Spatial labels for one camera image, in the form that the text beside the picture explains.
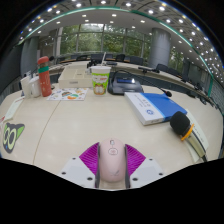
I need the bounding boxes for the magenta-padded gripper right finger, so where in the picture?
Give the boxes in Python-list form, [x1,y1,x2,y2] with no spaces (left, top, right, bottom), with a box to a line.
[124,143,166,190]

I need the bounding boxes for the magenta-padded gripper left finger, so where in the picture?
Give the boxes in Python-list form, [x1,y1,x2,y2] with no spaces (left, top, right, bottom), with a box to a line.
[59,142,101,189]

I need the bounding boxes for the pink computer mouse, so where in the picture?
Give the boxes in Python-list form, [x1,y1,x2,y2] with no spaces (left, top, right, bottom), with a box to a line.
[98,137,127,183]

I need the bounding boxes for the black cat-face mouse pad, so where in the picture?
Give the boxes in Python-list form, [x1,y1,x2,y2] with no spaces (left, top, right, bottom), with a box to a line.
[2,122,26,154]

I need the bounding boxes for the black handheld microphone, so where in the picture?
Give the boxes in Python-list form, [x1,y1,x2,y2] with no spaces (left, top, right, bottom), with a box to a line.
[169,111,208,163]

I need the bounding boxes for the blue folder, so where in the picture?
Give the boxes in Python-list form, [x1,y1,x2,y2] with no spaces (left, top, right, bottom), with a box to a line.
[141,92,188,123]

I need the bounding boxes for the colourful printed leaflet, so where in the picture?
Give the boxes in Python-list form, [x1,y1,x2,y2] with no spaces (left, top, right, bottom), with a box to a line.
[46,87,89,102]

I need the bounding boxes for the black gooseneck microphone console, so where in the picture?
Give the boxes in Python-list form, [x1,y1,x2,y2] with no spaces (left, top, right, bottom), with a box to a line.
[107,69,173,98]

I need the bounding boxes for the green printed paper cup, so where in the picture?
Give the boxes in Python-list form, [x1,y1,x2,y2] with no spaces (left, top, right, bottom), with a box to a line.
[90,65,112,96]

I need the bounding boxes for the white cardboard box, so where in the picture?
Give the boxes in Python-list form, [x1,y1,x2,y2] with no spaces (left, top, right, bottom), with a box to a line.
[58,64,94,89]

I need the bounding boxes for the white lidded mug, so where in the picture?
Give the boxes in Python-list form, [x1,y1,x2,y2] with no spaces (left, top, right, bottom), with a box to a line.
[29,75,43,98]

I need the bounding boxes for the red bottle with green band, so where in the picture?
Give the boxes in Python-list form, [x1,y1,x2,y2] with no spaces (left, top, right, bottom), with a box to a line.
[37,55,53,98]

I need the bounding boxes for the plain white paper cup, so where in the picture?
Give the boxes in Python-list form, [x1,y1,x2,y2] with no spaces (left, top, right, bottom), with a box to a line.
[20,75,33,99]

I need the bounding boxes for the dark conference chairs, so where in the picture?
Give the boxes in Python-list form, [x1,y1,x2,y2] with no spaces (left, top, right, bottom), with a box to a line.
[56,53,214,91]

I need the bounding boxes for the ceiling lights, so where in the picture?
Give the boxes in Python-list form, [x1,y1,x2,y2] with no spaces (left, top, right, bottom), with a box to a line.
[19,0,224,84]

